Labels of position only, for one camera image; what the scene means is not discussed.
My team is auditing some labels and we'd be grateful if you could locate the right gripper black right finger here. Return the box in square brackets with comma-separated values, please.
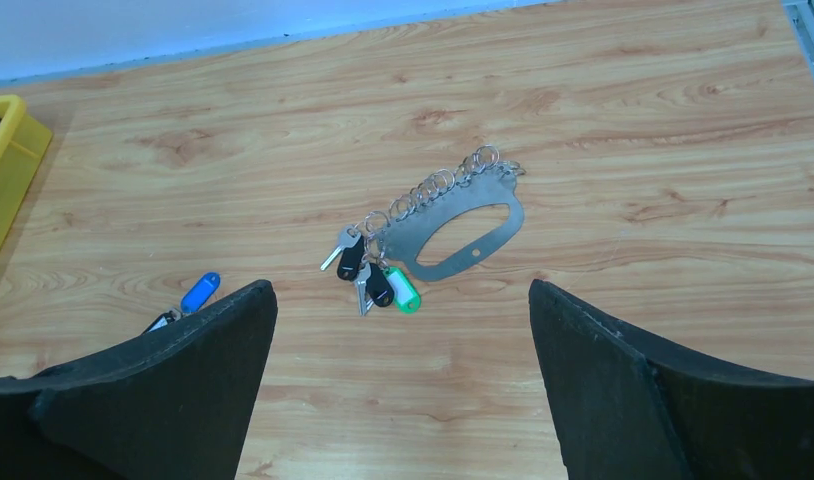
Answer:
[529, 280, 814, 479]

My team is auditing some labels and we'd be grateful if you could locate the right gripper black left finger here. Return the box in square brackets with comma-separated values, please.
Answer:
[0, 279, 278, 479]

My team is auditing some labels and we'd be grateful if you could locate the key with black tag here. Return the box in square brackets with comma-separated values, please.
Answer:
[143, 308, 182, 334]
[320, 225, 365, 281]

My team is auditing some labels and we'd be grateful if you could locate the yellow plastic bin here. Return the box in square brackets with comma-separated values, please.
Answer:
[0, 94, 53, 251]

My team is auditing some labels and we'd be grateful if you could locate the key with green tag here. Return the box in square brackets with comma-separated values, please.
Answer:
[353, 263, 422, 316]

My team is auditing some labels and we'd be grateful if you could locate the blue key tag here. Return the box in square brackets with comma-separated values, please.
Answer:
[180, 272, 221, 315]

